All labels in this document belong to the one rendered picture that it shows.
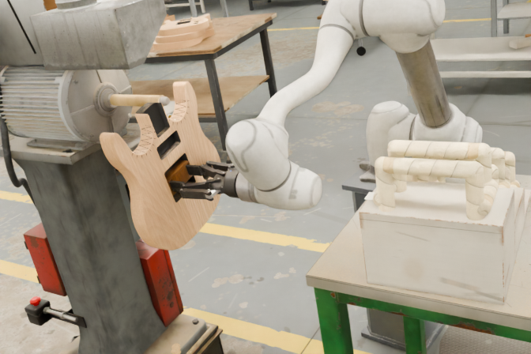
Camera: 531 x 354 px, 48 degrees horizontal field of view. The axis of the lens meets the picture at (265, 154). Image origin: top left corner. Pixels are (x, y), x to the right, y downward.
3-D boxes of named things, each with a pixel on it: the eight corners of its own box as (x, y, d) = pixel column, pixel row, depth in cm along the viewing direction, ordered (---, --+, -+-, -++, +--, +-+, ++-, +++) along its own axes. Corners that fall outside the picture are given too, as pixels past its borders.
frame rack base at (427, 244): (366, 285, 126) (357, 212, 119) (386, 246, 138) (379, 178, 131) (506, 306, 113) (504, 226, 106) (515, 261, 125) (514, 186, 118)
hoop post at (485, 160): (473, 198, 117) (472, 154, 113) (476, 190, 119) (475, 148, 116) (491, 200, 115) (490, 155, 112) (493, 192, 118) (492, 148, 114)
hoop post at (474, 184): (465, 220, 110) (463, 173, 107) (468, 211, 113) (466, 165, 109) (483, 221, 109) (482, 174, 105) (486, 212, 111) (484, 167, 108)
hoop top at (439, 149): (386, 157, 122) (385, 143, 121) (390, 151, 125) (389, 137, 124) (489, 163, 112) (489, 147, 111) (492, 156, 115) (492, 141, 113)
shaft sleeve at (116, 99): (108, 103, 170) (111, 92, 171) (116, 107, 173) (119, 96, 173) (156, 104, 161) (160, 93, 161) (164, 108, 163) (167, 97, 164)
